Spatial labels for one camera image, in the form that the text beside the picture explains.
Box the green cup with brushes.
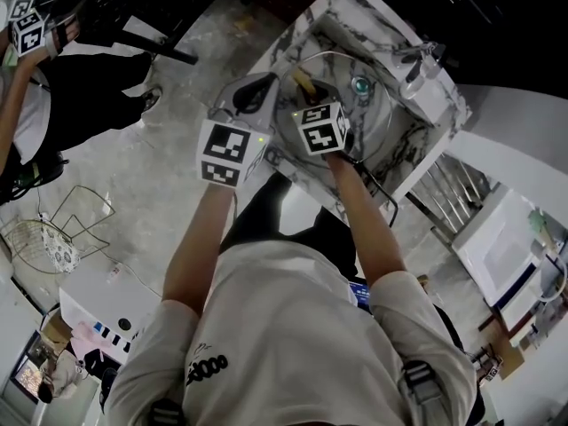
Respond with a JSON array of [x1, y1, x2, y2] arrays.
[[526, 208, 561, 249]]

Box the white power strip cable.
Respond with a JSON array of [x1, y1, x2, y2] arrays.
[[106, 255, 165, 299]]

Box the chrome faucet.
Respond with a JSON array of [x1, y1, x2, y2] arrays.
[[392, 41, 448, 100]]

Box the white counter with holes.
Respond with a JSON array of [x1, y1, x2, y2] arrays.
[[57, 266, 164, 366]]

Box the person in white shirt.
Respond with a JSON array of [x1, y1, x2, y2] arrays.
[[106, 241, 479, 426]]

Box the person's left forearm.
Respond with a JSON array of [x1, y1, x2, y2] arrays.
[[161, 183, 237, 318]]

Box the person's right forearm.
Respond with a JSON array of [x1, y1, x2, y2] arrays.
[[325, 152, 408, 293]]

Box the black screen device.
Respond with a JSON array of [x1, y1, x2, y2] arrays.
[[348, 279, 373, 313]]

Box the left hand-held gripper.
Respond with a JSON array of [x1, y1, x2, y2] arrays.
[[196, 71, 281, 189]]

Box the grey harness strap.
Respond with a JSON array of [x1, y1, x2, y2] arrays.
[[147, 398, 186, 426], [400, 359, 446, 411]]

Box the black cable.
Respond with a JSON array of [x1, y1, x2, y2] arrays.
[[348, 156, 399, 229]]

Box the yellow sponge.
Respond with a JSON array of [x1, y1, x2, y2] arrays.
[[290, 68, 317, 99]]

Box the white curved faucet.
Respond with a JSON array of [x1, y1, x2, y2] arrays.
[[535, 249, 568, 304]]

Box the person's black trousers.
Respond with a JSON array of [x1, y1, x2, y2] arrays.
[[218, 170, 361, 280]]

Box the black marbled vanity desk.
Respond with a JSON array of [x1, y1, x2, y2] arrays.
[[51, 0, 234, 67]]

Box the patterned seat cushion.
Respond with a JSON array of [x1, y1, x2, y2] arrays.
[[40, 223, 82, 275]]

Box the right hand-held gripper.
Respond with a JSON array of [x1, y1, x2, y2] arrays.
[[291, 79, 351, 156]]

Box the chrome wire rack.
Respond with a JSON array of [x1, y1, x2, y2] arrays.
[[405, 152, 505, 244]]

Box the white marble sink cabinet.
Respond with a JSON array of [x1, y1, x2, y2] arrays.
[[245, 0, 475, 226]]

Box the tall black cabinet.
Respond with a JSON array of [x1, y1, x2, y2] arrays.
[[361, 0, 568, 93]]

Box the wire frame chair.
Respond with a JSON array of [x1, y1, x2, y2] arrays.
[[0, 185, 117, 277]]

